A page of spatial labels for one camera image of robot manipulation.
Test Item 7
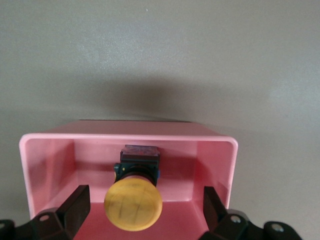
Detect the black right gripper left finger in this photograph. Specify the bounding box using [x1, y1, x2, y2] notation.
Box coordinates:
[0, 184, 91, 240]

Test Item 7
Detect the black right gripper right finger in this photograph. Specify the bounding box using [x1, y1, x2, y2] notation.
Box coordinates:
[199, 185, 302, 240]

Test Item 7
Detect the pink plastic bin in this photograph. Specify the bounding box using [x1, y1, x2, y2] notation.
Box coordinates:
[18, 119, 239, 240]

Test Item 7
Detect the yellow mushroom push button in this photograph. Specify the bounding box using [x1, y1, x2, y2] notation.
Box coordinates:
[103, 144, 164, 232]

